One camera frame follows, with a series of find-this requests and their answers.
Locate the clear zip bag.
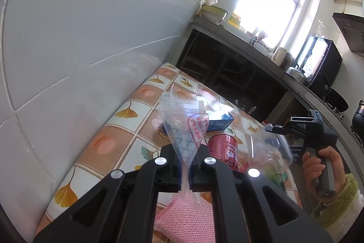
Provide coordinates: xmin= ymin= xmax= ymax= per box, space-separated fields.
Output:
xmin=157 ymin=86 xmax=211 ymax=209

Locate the range hood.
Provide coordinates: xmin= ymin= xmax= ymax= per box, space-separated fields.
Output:
xmin=332 ymin=12 xmax=364 ymax=54

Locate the black appliance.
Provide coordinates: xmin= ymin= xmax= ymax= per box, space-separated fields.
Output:
xmin=297 ymin=35 xmax=343 ymax=94

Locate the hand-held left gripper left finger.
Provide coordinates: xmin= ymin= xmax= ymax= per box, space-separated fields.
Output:
xmin=33 ymin=143 xmax=182 ymax=243

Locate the faucet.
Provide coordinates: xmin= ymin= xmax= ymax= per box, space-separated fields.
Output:
xmin=250 ymin=29 xmax=268 ymax=46

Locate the clear plastic bottle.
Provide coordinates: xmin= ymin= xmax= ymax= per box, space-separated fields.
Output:
xmin=250 ymin=129 xmax=294 ymax=175

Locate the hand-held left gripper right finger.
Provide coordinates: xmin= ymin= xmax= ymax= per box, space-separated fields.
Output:
xmin=189 ymin=143 xmax=334 ymax=243

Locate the patterned tablecloth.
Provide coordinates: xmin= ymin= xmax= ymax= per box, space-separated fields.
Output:
xmin=37 ymin=62 xmax=302 ymax=235

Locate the enamel basin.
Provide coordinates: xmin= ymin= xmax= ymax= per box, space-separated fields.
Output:
xmin=200 ymin=5 xmax=229 ymax=25

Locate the person's right forearm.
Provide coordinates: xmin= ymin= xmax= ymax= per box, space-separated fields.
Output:
xmin=310 ymin=173 xmax=360 ymax=235

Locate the person's right hand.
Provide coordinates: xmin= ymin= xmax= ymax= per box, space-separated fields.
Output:
xmin=301 ymin=146 xmax=348 ymax=195

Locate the red drink can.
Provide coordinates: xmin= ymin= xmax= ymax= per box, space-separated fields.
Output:
xmin=207 ymin=134 xmax=239 ymax=171

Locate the black wok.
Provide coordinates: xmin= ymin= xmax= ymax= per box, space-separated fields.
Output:
xmin=324 ymin=85 xmax=350 ymax=113

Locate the dark pot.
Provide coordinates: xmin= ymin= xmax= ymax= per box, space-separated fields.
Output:
xmin=236 ymin=98 xmax=258 ymax=114

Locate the pink sponge cloth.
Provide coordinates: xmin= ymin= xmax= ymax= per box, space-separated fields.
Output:
xmin=154 ymin=199 xmax=215 ymax=243

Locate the black cooking pot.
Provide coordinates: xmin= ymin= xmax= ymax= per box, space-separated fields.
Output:
xmin=351 ymin=99 xmax=364 ymax=135

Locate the small yellow box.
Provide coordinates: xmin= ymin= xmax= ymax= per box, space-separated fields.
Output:
xmin=227 ymin=13 xmax=242 ymax=26

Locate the steel pot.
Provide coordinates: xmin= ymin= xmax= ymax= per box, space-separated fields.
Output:
xmin=286 ymin=67 xmax=310 ymax=87

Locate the concrete kitchen counter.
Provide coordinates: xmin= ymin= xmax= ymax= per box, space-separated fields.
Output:
xmin=175 ymin=15 xmax=364 ymax=164

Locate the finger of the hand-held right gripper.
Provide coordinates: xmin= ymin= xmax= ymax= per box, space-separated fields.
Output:
xmin=264 ymin=123 xmax=293 ymax=135

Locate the blue and white carton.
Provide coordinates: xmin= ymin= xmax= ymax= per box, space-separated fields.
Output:
xmin=162 ymin=110 xmax=234 ymax=134

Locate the white jug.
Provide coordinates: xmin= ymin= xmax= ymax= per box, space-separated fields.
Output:
xmin=272 ymin=46 xmax=288 ymax=67

